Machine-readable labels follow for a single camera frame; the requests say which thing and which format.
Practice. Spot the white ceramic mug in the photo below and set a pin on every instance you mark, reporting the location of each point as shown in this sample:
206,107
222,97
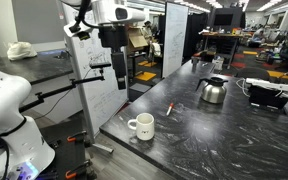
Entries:
144,126

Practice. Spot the large whiteboard with writing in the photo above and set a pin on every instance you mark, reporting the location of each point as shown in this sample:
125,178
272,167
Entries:
100,96

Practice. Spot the white bag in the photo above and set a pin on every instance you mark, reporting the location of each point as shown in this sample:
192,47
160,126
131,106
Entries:
20,50

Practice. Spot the standing person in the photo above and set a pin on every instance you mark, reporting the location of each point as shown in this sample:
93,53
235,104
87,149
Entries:
147,29

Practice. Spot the black cart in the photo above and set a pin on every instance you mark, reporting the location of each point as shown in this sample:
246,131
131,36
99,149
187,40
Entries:
69,153

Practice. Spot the black wall monitor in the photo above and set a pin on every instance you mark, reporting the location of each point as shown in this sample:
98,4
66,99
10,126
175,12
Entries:
224,18

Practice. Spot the black curtain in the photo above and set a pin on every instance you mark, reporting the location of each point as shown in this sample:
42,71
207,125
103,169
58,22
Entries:
195,33

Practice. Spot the steel carafe with black lid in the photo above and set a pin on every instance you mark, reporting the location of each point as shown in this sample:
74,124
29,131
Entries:
213,91

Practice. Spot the tall narrow whiteboard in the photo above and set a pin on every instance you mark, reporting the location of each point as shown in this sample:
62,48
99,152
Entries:
174,40

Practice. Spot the cardboard box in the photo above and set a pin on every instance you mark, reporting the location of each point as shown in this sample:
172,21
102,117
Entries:
137,39

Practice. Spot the white bin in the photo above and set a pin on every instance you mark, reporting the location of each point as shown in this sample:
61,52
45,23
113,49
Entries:
218,63

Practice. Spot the small grey cup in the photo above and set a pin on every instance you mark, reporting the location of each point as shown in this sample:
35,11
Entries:
195,60

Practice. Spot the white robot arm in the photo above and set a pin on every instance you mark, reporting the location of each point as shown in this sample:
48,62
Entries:
4,100

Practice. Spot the white marker with orange cap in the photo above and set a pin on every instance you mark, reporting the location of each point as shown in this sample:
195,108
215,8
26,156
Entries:
169,109

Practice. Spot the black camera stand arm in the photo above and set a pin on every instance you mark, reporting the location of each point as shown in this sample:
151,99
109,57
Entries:
55,91

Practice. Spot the seated person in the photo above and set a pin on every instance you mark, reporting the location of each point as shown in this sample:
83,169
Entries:
259,36

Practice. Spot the white power strip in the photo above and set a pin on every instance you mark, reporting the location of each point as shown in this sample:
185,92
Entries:
267,84

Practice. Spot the wooden office desk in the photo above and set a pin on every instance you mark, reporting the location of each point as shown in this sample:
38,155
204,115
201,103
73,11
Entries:
224,36

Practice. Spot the black box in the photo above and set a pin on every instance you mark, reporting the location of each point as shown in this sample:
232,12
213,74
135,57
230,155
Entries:
267,98

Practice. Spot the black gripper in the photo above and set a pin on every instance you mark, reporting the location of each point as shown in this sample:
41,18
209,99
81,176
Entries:
112,36

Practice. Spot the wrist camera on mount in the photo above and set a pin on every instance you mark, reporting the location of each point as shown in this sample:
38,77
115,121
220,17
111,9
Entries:
79,30

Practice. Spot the grey office chair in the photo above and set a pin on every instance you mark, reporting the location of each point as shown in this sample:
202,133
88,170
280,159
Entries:
252,73

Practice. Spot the orange clamp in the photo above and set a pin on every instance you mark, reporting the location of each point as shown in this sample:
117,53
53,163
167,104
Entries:
71,174
71,138

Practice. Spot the dark side counter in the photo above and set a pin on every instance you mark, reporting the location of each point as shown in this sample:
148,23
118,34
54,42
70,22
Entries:
34,68

